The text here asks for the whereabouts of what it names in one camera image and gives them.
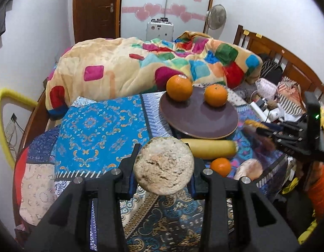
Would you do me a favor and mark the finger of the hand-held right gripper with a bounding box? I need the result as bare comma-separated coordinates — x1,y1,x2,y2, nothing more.
256,127,306,153
280,121,307,135

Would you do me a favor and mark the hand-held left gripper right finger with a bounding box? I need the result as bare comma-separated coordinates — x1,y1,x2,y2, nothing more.
187,157,302,252

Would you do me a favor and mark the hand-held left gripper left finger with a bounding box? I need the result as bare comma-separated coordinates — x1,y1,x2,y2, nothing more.
23,143,142,252

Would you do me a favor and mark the yellow-brown fruit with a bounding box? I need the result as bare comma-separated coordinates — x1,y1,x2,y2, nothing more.
243,119,275,148

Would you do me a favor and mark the round beige rice cake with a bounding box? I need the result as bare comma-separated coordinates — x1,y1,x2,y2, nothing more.
133,136,195,195

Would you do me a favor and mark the round brown tray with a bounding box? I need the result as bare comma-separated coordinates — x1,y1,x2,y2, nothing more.
159,86,239,140

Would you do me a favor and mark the striped cloth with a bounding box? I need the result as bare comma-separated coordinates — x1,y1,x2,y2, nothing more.
276,77,307,115

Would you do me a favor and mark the small orange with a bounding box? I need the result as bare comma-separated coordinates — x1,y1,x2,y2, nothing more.
210,157,232,178

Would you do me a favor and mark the white power strip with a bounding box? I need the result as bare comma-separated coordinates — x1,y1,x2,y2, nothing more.
249,101,268,123

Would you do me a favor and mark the yellow banana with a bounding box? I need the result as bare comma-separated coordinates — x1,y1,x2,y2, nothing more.
180,138,239,160

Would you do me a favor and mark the brown bread roll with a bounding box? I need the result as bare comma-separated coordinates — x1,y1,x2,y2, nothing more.
233,159,264,181

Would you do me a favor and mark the pink patterned cloth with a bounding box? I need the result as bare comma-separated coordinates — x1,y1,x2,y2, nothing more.
256,78,278,102

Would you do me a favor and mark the blue patterned bedsheet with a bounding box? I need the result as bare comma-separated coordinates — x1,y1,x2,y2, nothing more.
13,85,290,252

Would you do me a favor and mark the black bag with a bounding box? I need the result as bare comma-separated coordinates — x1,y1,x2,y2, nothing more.
259,53,284,85

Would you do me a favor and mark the wooden headboard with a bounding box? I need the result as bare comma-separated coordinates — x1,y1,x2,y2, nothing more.
233,25,324,104

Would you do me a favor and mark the medium orange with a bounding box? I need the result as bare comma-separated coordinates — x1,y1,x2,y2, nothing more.
204,84,228,108

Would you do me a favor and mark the large orange with sticker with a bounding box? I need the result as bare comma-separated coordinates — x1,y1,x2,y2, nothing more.
166,74,193,102

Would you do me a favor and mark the colourful patchwork blanket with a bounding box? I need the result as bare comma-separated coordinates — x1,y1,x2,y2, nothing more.
45,31,264,119

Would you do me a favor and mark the standing fan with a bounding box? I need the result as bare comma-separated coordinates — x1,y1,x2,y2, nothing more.
205,4,227,36

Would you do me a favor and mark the white appliance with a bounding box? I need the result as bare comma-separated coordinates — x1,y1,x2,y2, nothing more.
146,17,175,42

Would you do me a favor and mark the brown wooden door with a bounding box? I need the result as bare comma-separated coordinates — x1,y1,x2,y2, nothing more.
72,0,123,44

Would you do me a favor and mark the wooden bed frame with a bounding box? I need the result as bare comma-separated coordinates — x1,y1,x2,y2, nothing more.
18,89,61,151

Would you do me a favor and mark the yellow tube frame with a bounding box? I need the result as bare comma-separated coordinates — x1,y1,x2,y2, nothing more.
0,88,38,170

